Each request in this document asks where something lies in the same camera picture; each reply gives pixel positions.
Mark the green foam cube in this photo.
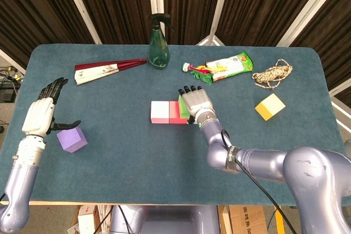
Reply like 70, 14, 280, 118
178, 94, 191, 120

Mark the red foam cube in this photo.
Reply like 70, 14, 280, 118
168, 101, 189, 124

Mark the brown cardboard box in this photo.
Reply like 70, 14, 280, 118
229, 206, 268, 234

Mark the green spray bottle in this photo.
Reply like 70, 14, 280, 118
148, 13, 174, 70

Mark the colourful feather shuttlecock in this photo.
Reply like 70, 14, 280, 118
182, 62, 214, 85

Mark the brown pleated curtain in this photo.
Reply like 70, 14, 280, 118
0, 0, 351, 100

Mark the pink foam cube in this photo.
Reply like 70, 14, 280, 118
150, 101, 171, 124

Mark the lilac grey robot torso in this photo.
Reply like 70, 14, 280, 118
109, 205, 220, 234

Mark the black printed arm strap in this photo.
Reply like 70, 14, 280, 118
225, 146, 241, 175

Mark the folded red paper fan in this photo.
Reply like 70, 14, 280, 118
74, 58, 148, 85

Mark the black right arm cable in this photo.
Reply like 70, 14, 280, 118
220, 129, 296, 234

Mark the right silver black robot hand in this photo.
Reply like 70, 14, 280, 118
178, 85, 216, 124

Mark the white cardboard box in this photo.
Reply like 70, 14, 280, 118
77, 205, 97, 234

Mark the beige rope bundle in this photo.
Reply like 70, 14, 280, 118
251, 59, 293, 90

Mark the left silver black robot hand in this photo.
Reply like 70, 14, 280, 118
21, 77, 82, 136

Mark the black device with cables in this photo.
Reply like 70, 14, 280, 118
0, 65, 24, 104

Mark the black cable on torso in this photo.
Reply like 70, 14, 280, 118
117, 205, 132, 234

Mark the blue felt table mat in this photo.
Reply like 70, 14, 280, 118
0, 43, 351, 207

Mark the yellow foam cube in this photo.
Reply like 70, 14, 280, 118
254, 93, 286, 122

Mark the purple foam cube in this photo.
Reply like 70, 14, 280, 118
56, 127, 88, 153

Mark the black cable under table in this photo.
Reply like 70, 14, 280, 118
94, 207, 114, 234

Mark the white green snack packet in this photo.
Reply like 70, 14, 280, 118
205, 51, 255, 82

